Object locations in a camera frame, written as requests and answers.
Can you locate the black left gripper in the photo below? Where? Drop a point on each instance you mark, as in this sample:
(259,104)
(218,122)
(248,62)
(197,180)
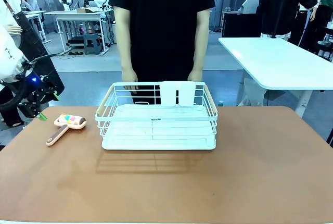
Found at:
(36,96)

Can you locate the pink lint roller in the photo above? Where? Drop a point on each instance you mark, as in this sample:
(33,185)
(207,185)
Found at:
(68,123)

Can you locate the white drain tray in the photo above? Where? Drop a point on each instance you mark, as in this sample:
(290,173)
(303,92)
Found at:
(158,144)

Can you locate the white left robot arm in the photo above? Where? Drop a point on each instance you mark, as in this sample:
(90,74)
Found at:
(9,57)

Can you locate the person's right forearm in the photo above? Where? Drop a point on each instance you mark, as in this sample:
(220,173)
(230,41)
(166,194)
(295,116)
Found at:
(122,39)

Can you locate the person's left forearm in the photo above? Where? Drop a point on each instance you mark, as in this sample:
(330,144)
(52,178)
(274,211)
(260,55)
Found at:
(201,39)

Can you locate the person's right hand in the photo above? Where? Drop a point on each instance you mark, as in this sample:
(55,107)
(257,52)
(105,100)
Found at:
(129,76)

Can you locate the person's left hand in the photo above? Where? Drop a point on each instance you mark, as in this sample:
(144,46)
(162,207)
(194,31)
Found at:
(195,76)

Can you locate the grey step stool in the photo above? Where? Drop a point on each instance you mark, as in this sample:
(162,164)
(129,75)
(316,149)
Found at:
(92,43)

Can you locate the small white background desk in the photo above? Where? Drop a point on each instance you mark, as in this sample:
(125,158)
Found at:
(35,17)

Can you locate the white background work table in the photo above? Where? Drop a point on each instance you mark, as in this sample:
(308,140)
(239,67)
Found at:
(75,14)

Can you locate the cardboard box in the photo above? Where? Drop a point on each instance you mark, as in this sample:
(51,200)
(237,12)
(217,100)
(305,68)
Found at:
(88,10)

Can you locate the white plastic cutlery holder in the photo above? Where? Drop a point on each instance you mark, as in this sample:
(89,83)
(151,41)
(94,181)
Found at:
(169,93)

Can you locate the person's torso black t-shirt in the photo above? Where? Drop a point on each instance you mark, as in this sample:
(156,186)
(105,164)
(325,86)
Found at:
(161,26)

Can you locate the small bottle grey cap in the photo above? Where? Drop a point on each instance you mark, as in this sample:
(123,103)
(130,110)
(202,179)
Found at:
(220,103)

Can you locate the black cabinet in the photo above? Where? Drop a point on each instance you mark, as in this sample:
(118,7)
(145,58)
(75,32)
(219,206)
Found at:
(240,24)

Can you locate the white angular machine housing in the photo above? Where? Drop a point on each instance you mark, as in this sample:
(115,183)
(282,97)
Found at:
(248,5)

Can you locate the white side table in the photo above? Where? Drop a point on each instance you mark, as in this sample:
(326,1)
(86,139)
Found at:
(275,62)

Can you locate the bystander in black sweater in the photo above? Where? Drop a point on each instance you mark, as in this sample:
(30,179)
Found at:
(283,2)

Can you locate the bystander in white shirt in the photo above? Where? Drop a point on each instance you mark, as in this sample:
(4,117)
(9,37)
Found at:
(310,13)

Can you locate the bystander in green top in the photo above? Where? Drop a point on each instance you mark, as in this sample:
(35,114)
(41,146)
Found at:
(326,2)

